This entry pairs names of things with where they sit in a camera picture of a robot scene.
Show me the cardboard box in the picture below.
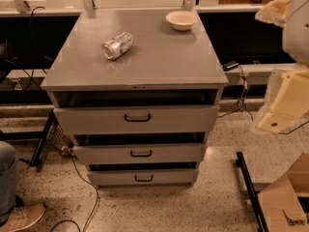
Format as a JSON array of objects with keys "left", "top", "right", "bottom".
[{"left": 258, "top": 154, "right": 309, "bottom": 232}]

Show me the grey drawer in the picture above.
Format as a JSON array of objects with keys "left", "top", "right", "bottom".
[
  {"left": 87, "top": 169, "right": 199, "bottom": 187},
  {"left": 73, "top": 143, "right": 207, "bottom": 164},
  {"left": 54, "top": 105, "right": 218, "bottom": 135}
]

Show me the black power adapter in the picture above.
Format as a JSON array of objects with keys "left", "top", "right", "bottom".
[{"left": 222, "top": 61, "right": 239, "bottom": 72}]

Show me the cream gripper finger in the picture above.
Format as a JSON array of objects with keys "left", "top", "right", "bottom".
[
  {"left": 256, "top": 69, "right": 309, "bottom": 133},
  {"left": 255, "top": 0, "right": 294, "bottom": 27}
]

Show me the grey bottom drawer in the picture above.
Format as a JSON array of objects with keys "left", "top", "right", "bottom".
[{"left": 87, "top": 169, "right": 199, "bottom": 187}]

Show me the black right floor cable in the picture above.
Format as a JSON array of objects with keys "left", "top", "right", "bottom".
[{"left": 217, "top": 65, "right": 309, "bottom": 136}]

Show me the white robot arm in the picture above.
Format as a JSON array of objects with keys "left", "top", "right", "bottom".
[{"left": 253, "top": 0, "right": 309, "bottom": 133}]

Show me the grey drawer cabinet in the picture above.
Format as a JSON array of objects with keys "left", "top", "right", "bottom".
[{"left": 41, "top": 7, "right": 230, "bottom": 189}]

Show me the silver crushed soda can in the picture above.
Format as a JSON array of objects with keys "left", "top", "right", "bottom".
[{"left": 101, "top": 32, "right": 133, "bottom": 60}]

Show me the tan sneaker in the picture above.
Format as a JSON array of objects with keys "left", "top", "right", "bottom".
[{"left": 0, "top": 203, "right": 45, "bottom": 232}]

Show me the grey top drawer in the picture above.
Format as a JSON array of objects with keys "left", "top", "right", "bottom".
[{"left": 54, "top": 105, "right": 218, "bottom": 135}]

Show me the white paper bowl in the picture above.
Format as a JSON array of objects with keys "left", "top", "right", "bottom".
[{"left": 165, "top": 11, "right": 198, "bottom": 31}]

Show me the black metal frame leg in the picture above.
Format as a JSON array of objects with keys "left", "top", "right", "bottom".
[{"left": 236, "top": 152, "right": 268, "bottom": 232}]

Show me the black left stand leg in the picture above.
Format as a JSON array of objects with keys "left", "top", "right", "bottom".
[{"left": 0, "top": 111, "right": 55, "bottom": 167}]

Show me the person leg in jeans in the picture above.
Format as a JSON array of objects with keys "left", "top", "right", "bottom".
[{"left": 0, "top": 141, "right": 17, "bottom": 225}]

